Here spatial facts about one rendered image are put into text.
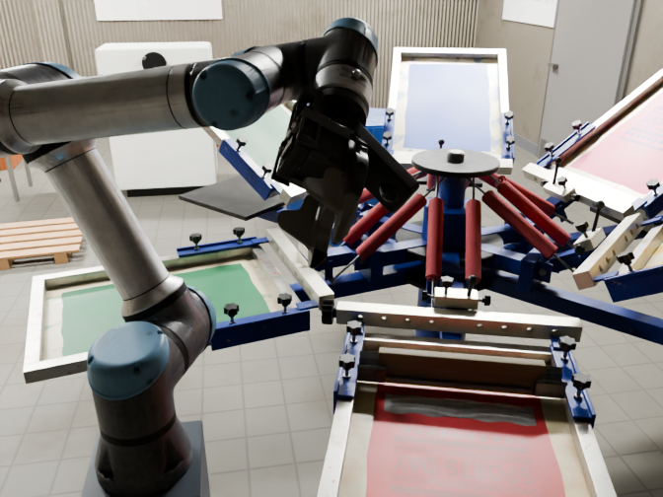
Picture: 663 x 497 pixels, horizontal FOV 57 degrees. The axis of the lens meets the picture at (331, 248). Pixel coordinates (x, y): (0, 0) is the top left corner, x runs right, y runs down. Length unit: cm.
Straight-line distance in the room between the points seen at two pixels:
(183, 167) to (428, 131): 324
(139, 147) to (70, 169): 481
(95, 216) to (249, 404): 219
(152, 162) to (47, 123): 502
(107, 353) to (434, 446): 80
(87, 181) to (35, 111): 20
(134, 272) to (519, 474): 90
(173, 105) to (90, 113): 11
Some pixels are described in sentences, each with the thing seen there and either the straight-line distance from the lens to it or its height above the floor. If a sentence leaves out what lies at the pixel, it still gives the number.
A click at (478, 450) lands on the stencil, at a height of 96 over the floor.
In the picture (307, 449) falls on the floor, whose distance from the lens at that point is 285.
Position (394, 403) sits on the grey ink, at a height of 96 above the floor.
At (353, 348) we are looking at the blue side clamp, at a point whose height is 100.
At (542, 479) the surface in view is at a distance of 144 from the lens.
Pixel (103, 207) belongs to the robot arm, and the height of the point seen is 160.
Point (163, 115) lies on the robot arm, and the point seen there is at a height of 178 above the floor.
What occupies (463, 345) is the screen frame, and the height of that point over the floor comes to 99.
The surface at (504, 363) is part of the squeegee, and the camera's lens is 157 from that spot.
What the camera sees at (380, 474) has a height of 96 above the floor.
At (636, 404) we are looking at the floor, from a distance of 342.
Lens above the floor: 193
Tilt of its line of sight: 24 degrees down
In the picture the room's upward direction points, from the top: straight up
